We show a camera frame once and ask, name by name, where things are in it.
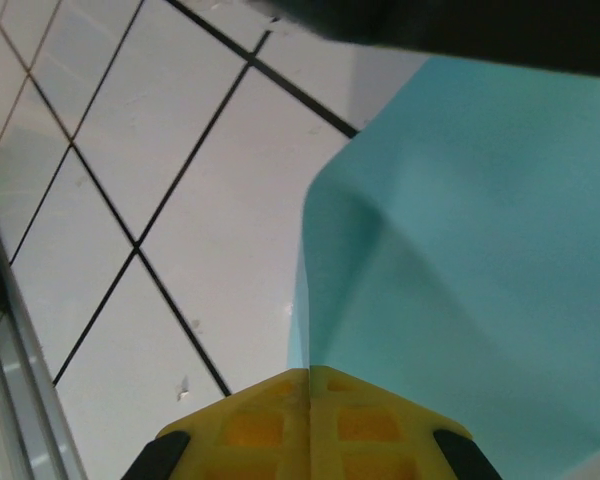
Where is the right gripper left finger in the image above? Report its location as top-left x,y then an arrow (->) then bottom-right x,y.
123,366 -> 312,480

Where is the light blue paper sheet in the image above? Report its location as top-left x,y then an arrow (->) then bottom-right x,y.
285,54 -> 600,480

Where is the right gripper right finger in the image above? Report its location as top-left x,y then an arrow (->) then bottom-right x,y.
308,364 -> 504,480

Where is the aluminium side rail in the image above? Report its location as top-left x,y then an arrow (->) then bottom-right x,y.
0,197 -> 89,480

